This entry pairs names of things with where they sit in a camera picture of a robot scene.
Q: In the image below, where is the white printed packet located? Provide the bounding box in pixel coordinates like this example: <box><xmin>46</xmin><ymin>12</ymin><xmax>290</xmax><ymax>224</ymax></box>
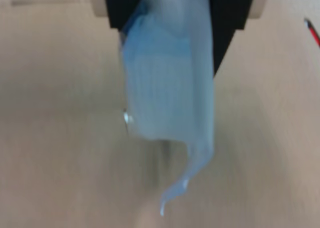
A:
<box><xmin>119</xmin><ymin>0</ymin><xmax>217</xmax><ymax>217</ymax></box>

